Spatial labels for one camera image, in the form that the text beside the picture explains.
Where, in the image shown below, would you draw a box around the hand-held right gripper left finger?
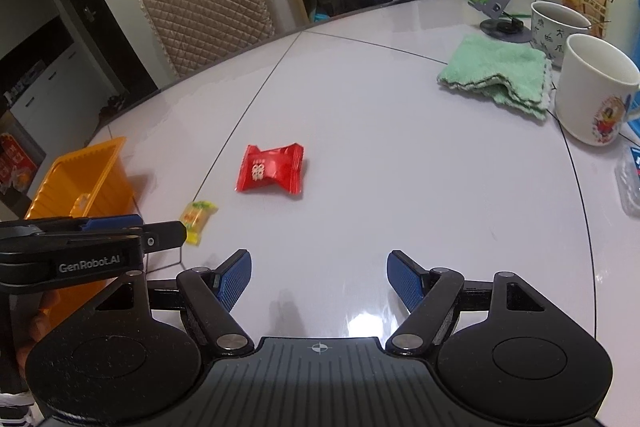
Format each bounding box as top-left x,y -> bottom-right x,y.
80,249 -> 256,356

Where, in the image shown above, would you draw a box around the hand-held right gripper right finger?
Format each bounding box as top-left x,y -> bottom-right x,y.
385,250 -> 551,356

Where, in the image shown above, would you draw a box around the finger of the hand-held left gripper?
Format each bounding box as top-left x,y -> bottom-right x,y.
67,221 -> 189,254
0,214 -> 146,241

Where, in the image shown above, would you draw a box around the yellow green candy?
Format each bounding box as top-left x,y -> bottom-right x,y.
180,201 -> 220,248

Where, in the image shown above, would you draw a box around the orange plastic tray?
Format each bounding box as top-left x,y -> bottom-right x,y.
22,136 -> 138,333

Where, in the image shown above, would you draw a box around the red candy packet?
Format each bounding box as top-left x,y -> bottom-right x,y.
235,143 -> 305,196

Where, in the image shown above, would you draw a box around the person's left hand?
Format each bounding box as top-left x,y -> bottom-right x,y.
15,312 -> 59,388

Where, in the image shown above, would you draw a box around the red boxes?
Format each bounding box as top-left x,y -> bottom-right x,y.
0,132 -> 42,196

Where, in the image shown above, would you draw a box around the white cabinet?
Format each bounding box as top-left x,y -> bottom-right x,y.
9,42 -> 109,128

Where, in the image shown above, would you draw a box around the quilted beige chair back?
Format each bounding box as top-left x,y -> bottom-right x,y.
139,0 -> 277,80

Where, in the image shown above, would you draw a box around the green cloth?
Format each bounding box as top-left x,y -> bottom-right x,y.
437,34 -> 554,122

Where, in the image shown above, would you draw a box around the clear plastic packet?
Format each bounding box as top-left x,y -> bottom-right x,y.
615,147 -> 640,218

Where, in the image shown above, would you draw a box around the white cartoon mug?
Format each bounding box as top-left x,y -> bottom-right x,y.
555,34 -> 640,148

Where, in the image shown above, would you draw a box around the patterned mug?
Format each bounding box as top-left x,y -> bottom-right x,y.
530,1 -> 607,68

